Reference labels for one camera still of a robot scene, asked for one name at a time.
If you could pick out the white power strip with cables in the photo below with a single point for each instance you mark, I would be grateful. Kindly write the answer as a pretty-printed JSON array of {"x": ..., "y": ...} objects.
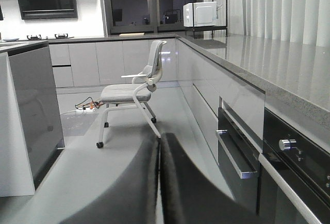
[{"x": 88, "y": 105}]

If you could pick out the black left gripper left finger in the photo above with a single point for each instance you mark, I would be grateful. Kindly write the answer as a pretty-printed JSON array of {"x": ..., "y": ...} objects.
[{"x": 133, "y": 196}]

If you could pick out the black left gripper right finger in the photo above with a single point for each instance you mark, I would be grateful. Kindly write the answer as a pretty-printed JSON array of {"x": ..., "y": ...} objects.
[{"x": 188, "y": 196}]

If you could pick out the gas stove burners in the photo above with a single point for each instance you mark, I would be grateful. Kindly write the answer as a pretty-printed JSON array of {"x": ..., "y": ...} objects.
[{"x": 55, "y": 36}]

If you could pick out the white microwave oven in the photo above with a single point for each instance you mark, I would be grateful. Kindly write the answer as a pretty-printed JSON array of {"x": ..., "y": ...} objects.
[{"x": 200, "y": 14}]

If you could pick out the dark glass window cabinet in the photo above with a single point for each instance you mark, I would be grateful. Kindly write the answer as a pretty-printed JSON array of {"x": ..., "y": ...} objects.
[{"x": 150, "y": 16}]

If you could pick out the grey kitchen island cabinet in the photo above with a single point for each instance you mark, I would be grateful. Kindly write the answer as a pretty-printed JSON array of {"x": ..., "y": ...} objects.
[{"x": 31, "y": 130}]

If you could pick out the black metal rack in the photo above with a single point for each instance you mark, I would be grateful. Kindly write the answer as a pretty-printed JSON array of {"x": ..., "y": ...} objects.
[{"x": 222, "y": 21}]

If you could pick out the black built-in oven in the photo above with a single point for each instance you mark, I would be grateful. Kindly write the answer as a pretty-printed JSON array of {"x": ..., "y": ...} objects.
[{"x": 281, "y": 177}]

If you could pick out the grey base cabinets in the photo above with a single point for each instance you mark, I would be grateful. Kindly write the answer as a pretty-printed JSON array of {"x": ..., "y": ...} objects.
[{"x": 98, "y": 63}]

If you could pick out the grey white office chair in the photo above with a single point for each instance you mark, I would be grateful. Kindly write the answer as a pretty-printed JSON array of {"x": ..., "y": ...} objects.
[{"x": 135, "y": 94}]

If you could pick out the black range hood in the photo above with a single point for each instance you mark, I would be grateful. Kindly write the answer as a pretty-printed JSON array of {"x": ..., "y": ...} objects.
[{"x": 46, "y": 1}]

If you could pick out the white vertical curtain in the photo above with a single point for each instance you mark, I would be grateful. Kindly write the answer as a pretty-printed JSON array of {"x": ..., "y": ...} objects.
[{"x": 302, "y": 21}]

